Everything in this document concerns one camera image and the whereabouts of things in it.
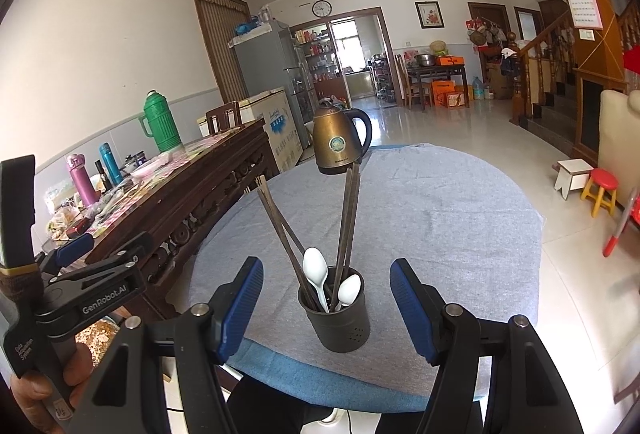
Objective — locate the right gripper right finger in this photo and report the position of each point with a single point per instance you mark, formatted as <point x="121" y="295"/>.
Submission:
<point x="493" y="377"/>

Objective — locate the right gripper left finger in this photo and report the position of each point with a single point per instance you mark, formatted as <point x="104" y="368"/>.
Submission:
<point x="126" y="392"/>

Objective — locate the dark grey utensil holder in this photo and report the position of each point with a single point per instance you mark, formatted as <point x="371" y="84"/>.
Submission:
<point x="344" y="330"/>

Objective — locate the white plastic spoon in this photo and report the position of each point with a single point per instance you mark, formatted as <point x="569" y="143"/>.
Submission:
<point x="348" y="291"/>
<point x="316" y="271"/>

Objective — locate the dark chopstick one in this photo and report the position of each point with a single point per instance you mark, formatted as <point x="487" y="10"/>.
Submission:
<point x="303" y="283"/>

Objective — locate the dark chopstick two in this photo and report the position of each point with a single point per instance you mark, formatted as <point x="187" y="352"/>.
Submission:
<point x="289" y="232"/>

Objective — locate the dark chopstick three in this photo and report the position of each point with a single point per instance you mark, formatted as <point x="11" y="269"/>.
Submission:
<point x="342" y="237"/>

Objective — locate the dark chopstick four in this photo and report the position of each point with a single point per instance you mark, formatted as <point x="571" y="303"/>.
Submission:
<point x="350" y="209"/>

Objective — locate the dark chopstick five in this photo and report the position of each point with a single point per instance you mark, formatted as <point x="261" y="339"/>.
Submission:
<point x="356" y="213"/>

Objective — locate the person's left hand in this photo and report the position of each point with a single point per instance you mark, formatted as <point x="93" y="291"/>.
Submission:
<point x="31" y="390"/>

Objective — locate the pink water bottle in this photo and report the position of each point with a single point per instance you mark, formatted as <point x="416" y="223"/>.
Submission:
<point x="76" y="166"/>

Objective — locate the teal water bottle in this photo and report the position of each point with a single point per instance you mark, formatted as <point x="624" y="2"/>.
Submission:
<point x="110" y="164"/>

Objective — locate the dark wooden sideboard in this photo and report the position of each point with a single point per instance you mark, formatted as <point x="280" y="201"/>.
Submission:
<point x="178" y="206"/>

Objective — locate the grey table cloth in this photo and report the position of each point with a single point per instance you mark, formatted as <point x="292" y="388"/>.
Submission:
<point x="464" y="227"/>

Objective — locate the green thermos flask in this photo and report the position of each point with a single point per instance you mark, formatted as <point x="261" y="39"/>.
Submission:
<point x="158" y="123"/>

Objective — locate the red child chair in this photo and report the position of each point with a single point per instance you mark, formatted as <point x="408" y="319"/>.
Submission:
<point x="631" y="213"/>

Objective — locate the red yellow stool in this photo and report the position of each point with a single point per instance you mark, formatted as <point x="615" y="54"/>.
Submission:
<point x="601" y="189"/>

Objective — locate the small white stool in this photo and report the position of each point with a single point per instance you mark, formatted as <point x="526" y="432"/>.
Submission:
<point x="571" y="175"/>

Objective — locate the wooden dining chair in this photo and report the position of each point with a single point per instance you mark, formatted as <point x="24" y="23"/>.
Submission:
<point x="223" y="118"/>

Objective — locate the cream leather sofa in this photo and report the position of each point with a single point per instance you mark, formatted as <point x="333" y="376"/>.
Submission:
<point x="619" y="139"/>

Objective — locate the bronze electric kettle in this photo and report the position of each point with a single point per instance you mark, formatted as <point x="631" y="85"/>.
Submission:
<point x="341" y="137"/>

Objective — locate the grey refrigerator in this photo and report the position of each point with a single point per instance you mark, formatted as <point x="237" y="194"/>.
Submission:
<point x="269" y="58"/>

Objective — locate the wooden stair railing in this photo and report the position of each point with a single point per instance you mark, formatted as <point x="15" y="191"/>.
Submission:
<point x="539" y="66"/>

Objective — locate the dark wooden side table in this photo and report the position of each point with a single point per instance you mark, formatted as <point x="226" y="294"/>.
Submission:
<point x="436" y="85"/>

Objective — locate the orange gift box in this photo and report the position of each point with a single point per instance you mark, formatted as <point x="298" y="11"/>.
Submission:
<point x="450" y="60"/>

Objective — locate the metal bowl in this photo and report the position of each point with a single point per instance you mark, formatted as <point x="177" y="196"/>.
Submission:
<point x="425" y="60"/>

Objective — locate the framed flower picture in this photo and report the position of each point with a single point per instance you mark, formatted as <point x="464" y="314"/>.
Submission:
<point x="429" y="14"/>

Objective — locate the round wall clock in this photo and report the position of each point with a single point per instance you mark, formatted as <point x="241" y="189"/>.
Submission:
<point x="321" y="8"/>

